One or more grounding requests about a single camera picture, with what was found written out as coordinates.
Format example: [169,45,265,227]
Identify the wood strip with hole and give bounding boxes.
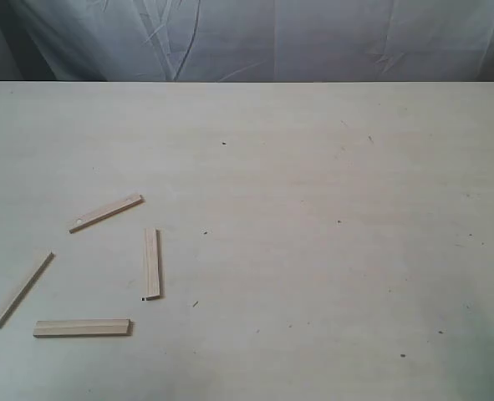
[68,194,145,234]

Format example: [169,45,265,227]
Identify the short wood strip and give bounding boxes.
[143,228,160,301]

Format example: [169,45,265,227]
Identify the grooved wood block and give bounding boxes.
[33,319,131,338]

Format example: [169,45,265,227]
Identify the long thin wood strip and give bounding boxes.
[0,251,55,329]

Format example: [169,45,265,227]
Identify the white backdrop curtain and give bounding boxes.
[0,0,494,82]

